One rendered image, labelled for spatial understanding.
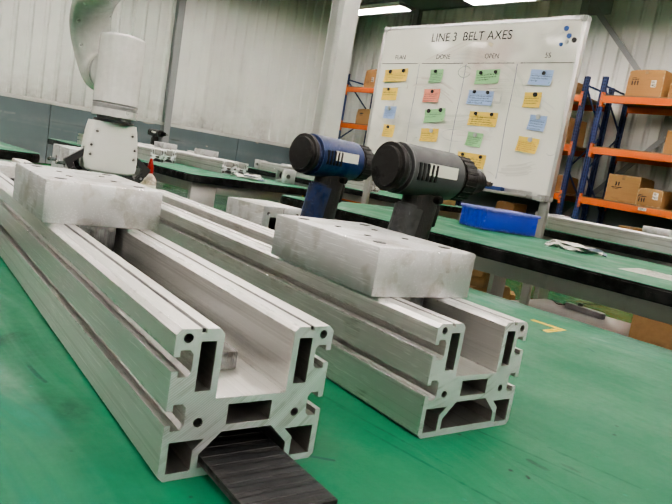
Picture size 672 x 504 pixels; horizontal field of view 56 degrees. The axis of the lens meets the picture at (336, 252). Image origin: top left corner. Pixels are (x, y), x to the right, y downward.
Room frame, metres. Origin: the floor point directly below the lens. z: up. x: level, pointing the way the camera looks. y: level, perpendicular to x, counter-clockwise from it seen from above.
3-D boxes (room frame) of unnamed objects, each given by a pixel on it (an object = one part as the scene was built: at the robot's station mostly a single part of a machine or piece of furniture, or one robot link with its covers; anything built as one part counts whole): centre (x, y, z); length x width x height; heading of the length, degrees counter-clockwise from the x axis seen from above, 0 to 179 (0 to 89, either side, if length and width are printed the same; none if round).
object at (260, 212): (1.09, 0.14, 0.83); 0.11 x 0.10 x 0.10; 137
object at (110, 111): (1.25, 0.47, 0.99); 0.09 x 0.08 x 0.03; 127
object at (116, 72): (1.25, 0.47, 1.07); 0.09 x 0.08 x 0.13; 45
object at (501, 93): (4.06, -0.62, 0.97); 1.50 x 0.50 x 1.95; 43
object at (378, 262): (0.58, -0.03, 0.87); 0.16 x 0.11 x 0.07; 37
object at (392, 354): (0.78, 0.12, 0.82); 0.80 x 0.10 x 0.09; 37
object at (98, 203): (0.66, 0.27, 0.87); 0.16 x 0.11 x 0.07; 37
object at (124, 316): (0.66, 0.27, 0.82); 0.80 x 0.10 x 0.09; 37
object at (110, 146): (1.25, 0.47, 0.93); 0.10 x 0.07 x 0.11; 127
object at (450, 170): (0.80, -0.11, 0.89); 0.20 x 0.08 x 0.22; 130
